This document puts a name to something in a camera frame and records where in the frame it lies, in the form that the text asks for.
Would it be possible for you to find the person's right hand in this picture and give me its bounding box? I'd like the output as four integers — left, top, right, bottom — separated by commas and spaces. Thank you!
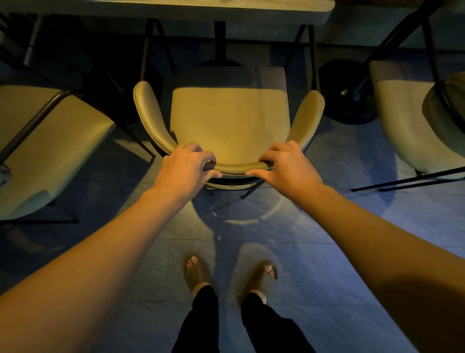
245, 140, 325, 205

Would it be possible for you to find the person's left hand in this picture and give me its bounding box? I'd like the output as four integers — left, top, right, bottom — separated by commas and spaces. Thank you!
152, 141, 223, 208

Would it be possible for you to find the beige curved-back padded chair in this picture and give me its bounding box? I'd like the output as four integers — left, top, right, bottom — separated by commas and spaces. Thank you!
132, 66, 326, 200

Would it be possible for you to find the person's left forearm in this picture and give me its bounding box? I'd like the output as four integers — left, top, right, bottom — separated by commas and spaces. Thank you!
0, 186, 189, 353

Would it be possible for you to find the person's right forearm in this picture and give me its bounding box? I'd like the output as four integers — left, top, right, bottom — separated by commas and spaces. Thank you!
291, 184, 465, 353

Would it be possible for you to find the person's left sandal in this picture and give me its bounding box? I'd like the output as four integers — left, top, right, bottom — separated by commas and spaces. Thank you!
183, 254, 215, 294

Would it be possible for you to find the person's sandal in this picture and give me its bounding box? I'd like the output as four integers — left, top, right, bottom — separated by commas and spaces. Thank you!
183, 254, 215, 294
238, 260, 279, 305

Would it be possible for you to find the person's right sandal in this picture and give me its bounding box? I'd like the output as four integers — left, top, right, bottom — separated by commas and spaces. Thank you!
238, 260, 279, 305

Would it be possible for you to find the person's left leg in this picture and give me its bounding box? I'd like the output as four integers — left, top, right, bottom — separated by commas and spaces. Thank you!
171, 283, 221, 353

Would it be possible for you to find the person's leg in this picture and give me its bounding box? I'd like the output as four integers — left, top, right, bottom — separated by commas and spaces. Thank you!
240, 290, 317, 353
171, 283, 221, 353

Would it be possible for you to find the person's right leg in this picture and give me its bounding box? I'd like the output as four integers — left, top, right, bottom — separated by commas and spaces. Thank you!
240, 290, 317, 353

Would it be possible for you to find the black round-base table pedestal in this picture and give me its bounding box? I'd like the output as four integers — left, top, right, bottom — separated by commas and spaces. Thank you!
318, 0, 446, 126

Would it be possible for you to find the black metal leg frame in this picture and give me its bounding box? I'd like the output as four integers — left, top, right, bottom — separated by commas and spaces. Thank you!
283, 24, 321, 91
139, 18, 177, 82

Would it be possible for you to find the black table pedestal post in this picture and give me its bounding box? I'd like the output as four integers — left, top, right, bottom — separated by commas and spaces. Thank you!
200, 21, 242, 68

